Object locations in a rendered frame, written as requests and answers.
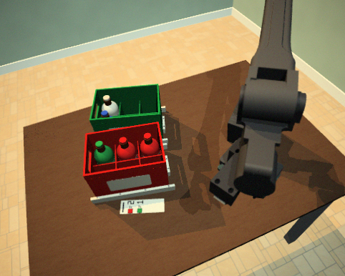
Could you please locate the white paper pick list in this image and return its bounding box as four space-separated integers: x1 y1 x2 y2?
120 199 165 214

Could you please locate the green bottle crate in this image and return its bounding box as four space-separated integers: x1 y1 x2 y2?
89 85 163 139

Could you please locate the white bottle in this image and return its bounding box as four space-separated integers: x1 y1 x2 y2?
102 95 119 116

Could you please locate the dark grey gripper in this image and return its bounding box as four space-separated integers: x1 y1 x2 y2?
218 140 283 199

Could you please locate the blue bottle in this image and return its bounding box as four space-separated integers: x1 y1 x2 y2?
101 110 112 118

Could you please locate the red crate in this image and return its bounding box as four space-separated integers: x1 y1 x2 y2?
83 124 169 197

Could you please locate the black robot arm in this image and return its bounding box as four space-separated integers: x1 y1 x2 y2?
209 0 306 206

